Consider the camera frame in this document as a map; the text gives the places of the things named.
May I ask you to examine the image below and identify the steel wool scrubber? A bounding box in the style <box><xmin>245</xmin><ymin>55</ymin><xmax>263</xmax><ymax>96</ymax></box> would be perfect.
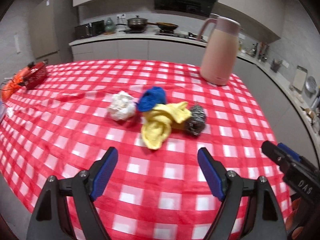
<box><xmin>184</xmin><ymin>104</ymin><xmax>206</xmax><ymax>136</ymax></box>

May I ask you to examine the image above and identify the black cooking pot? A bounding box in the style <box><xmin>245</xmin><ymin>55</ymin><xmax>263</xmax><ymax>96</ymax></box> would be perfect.
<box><xmin>127</xmin><ymin>15</ymin><xmax>148</xmax><ymax>30</ymax></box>

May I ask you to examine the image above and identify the red white checkered tablecloth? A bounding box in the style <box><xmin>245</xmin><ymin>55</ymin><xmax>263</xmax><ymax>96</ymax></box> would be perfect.
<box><xmin>1</xmin><ymin>60</ymin><xmax>291</xmax><ymax>239</ymax></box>

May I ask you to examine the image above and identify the blue cloth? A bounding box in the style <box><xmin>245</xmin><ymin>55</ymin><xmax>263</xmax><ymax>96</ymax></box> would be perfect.
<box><xmin>136</xmin><ymin>87</ymin><xmax>167</xmax><ymax>112</ymax></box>

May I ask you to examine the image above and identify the yellow cloth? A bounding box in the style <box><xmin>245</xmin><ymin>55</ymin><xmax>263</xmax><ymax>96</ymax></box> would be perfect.
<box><xmin>141</xmin><ymin>101</ymin><xmax>191</xmax><ymax>150</ymax></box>

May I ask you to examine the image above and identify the orange mesh bag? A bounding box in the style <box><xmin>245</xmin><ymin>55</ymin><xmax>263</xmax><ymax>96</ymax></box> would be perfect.
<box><xmin>1</xmin><ymin>67</ymin><xmax>29</xmax><ymax>102</ymax></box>

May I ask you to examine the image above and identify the frying pan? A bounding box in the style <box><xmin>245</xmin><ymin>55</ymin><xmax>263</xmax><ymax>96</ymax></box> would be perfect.
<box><xmin>148</xmin><ymin>22</ymin><xmax>178</xmax><ymax>31</ymax></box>

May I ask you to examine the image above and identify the metal colander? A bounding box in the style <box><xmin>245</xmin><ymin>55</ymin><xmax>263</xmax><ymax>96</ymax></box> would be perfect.
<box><xmin>305</xmin><ymin>76</ymin><xmax>317</xmax><ymax>94</ymax></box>

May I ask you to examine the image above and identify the pink thermos jug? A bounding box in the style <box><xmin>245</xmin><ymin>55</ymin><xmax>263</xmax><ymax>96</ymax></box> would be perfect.
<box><xmin>196</xmin><ymin>16</ymin><xmax>241</xmax><ymax>86</ymax></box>

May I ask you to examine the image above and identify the white cutting board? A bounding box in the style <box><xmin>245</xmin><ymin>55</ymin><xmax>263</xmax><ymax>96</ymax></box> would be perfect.
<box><xmin>292</xmin><ymin>66</ymin><xmax>308</xmax><ymax>93</ymax></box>

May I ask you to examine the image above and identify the person right hand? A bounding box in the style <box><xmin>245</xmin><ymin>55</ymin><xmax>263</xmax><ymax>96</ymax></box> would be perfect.
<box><xmin>285</xmin><ymin>197</ymin><xmax>304</xmax><ymax>239</ymax></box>

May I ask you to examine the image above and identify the utensil holder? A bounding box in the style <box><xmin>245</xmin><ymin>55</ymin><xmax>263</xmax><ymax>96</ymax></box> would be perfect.
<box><xmin>270</xmin><ymin>59</ymin><xmax>282</xmax><ymax>73</ymax></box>

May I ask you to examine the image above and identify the white paper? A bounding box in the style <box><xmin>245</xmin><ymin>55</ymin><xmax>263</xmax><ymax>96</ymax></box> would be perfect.
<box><xmin>107</xmin><ymin>90</ymin><xmax>136</xmax><ymax>121</ymax></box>

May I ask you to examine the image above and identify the black microwave oven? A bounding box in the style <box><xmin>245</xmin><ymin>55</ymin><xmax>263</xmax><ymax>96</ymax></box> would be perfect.
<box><xmin>75</xmin><ymin>20</ymin><xmax>105</xmax><ymax>40</ymax></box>

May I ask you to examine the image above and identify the refrigerator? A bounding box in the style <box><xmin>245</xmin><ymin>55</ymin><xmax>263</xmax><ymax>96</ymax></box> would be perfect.
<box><xmin>28</xmin><ymin>0</ymin><xmax>79</xmax><ymax>64</ymax></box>

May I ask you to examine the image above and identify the green ceramic vase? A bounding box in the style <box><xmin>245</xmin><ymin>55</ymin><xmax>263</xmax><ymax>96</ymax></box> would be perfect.
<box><xmin>105</xmin><ymin>17</ymin><xmax>117</xmax><ymax>33</ymax></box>

